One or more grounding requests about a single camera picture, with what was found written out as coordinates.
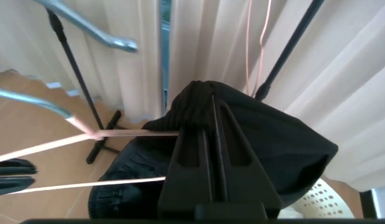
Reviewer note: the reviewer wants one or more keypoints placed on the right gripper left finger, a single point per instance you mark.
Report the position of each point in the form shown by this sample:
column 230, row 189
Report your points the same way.
column 186, row 186

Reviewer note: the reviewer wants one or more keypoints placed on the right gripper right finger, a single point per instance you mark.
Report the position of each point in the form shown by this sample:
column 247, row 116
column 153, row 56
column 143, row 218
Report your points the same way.
column 251, row 186

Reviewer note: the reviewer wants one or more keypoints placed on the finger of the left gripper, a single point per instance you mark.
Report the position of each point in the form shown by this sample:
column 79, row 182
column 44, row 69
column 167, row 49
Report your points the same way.
column 15, row 167
column 12, row 185

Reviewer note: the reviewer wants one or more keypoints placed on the black shorts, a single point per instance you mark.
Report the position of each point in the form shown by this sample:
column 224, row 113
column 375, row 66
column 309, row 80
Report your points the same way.
column 273, row 140

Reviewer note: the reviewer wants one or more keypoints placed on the pink clothes hanger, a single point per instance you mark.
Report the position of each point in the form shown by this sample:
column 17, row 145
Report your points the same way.
column 133, row 133
column 261, row 45

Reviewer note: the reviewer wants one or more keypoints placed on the white laundry basket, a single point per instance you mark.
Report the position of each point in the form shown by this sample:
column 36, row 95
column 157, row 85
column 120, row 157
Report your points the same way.
column 323, row 202

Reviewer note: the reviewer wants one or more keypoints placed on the black clothes rack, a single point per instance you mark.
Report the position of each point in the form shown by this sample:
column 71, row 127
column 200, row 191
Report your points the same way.
column 289, row 46

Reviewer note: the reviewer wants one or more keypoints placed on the beige curtain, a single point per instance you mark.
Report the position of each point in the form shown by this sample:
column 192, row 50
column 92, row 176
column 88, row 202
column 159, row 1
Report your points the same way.
column 117, row 77
column 335, row 77

